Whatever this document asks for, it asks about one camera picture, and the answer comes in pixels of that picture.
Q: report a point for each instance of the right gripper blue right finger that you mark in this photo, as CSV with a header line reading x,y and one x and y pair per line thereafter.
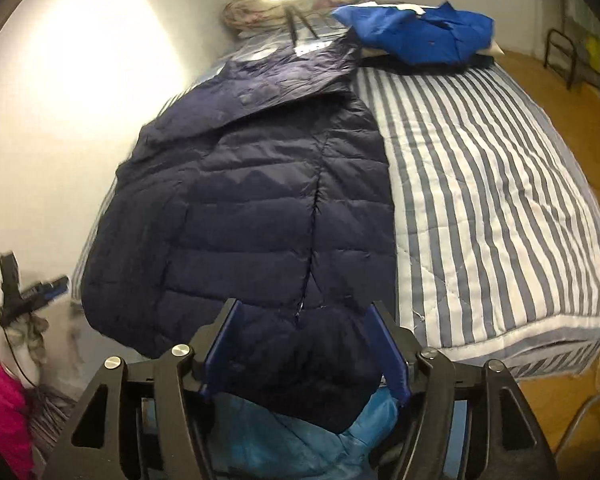
x,y
387,355

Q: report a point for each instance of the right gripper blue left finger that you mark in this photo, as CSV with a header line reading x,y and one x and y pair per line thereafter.
x,y
214,349

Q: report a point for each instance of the navy puffer jacket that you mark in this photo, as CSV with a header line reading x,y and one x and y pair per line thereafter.
x,y
268,183

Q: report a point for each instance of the pink left sleeve forearm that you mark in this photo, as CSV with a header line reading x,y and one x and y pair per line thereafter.
x,y
15,436

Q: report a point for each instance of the black clothes rack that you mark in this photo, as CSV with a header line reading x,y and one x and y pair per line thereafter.
x,y
561,56

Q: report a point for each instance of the left gloved hand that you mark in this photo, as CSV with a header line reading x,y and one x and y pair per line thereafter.
x,y
24,354

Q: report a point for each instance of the striped bed mattress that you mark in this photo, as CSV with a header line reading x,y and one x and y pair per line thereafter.
x,y
497,233

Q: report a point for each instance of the blue plaid sheet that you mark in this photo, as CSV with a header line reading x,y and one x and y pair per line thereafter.
x,y
263,44

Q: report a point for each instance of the blue folded shirt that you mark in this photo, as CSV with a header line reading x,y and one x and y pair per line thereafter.
x,y
419,35

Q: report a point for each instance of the yellow crate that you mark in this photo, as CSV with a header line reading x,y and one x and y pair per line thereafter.
x,y
592,49

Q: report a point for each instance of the floral rolled quilt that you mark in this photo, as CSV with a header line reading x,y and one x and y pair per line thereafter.
x,y
254,16

